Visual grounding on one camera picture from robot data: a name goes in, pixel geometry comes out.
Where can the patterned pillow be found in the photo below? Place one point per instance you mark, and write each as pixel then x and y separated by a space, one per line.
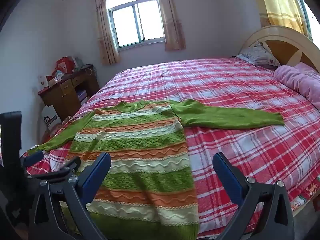
pixel 257 55

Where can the sliding window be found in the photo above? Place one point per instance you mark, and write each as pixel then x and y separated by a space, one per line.
pixel 127 25

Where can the cream wooden headboard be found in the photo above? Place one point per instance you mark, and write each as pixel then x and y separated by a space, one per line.
pixel 280 42

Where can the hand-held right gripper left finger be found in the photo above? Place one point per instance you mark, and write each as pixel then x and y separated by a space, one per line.
pixel 97 175

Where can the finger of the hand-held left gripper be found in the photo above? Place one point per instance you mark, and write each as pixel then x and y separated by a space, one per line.
pixel 72 163
pixel 33 158

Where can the red gift box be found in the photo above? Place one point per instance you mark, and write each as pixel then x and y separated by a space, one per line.
pixel 63 65

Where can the bed with red plaid sheet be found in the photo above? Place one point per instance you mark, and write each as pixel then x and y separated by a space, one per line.
pixel 237 92

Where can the yellow curtain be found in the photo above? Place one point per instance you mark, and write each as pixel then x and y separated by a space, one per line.
pixel 280 2

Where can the pale green bag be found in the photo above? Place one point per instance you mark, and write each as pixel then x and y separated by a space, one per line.
pixel 78 63

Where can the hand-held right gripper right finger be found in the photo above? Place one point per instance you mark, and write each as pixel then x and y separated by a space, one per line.
pixel 226 175

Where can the white paper bag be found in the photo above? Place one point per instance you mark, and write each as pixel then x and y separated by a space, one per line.
pixel 50 120

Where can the light blue packet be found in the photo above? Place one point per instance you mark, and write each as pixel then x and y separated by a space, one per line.
pixel 58 73

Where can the brown wooden desk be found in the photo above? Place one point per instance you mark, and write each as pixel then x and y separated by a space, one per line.
pixel 67 97

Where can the pink blanket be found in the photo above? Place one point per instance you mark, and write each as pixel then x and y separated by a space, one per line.
pixel 297 80

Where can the stack of flat boxes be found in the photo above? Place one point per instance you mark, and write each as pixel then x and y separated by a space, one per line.
pixel 82 96

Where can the white printed box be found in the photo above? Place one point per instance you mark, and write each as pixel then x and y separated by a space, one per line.
pixel 42 81

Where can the green striped knit sweater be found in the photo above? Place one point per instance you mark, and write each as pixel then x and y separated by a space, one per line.
pixel 140 142

